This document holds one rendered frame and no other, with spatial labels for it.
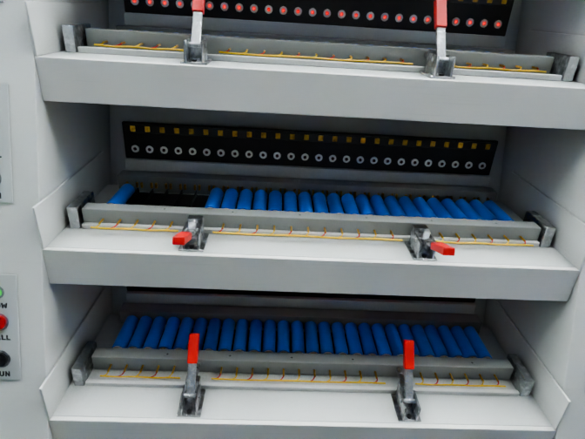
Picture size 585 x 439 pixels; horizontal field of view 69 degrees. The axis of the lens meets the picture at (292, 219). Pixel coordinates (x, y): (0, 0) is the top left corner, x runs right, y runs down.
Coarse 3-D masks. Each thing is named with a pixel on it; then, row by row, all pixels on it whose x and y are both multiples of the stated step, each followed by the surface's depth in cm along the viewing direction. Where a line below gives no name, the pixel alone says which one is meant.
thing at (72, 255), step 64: (64, 192) 50; (512, 192) 63; (64, 256) 47; (128, 256) 47; (192, 256) 47; (256, 256) 48; (320, 256) 48; (384, 256) 49; (448, 256) 50; (512, 256) 51; (576, 256) 49
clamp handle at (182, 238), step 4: (188, 220) 48; (192, 220) 48; (188, 224) 48; (192, 224) 48; (192, 228) 48; (180, 232) 44; (184, 232) 44; (188, 232) 44; (192, 232) 46; (196, 232) 48; (176, 236) 41; (180, 236) 41; (184, 236) 42; (188, 236) 43; (172, 240) 41; (176, 240) 41; (180, 240) 41; (184, 240) 41; (188, 240) 43; (172, 244) 41; (176, 244) 41; (180, 244) 41; (184, 244) 41
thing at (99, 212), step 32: (160, 224) 52; (224, 224) 52; (256, 224) 52; (288, 224) 52; (320, 224) 52; (352, 224) 52; (384, 224) 52; (416, 224) 52; (448, 224) 52; (480, 224) 53; (512, 224) 53
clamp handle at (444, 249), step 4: (424, 232) 49; (428, 232) 49; (424, 236) 49; (428, 236) 49; (424, 240) 48; (428, 240) 48; (432, 240) 48; (428, 244) 47; (432, 244) 45; (436, 244) 44; (440, 244) 44; (444, 244) 44; (432, 248) 45; (436, 248) 44; (440, 248) 43; (444, 248) 42; (448, 248) 42; (452, 248) 42; (440, 252) 43; (444, 252) 42; (448, 252) 42; (452, 252) 42
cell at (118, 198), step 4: (124, 184) 59; (128, 184) 59; (120, 188) 57; (124, 188) 57; (128, 188) 58; (132, 188) 59; (116, 192) 56; (120, 192) 56; (124, 192) 57; (128, 192) 57; (132, 192) 59; (112, 196) 55; (116, 196) 55; (120, 196) 55; (124, 196) 56; (128, 196) 57; (112, 200) 54; (116, 200) 54; (120, 200) 55; (124, 200) 56
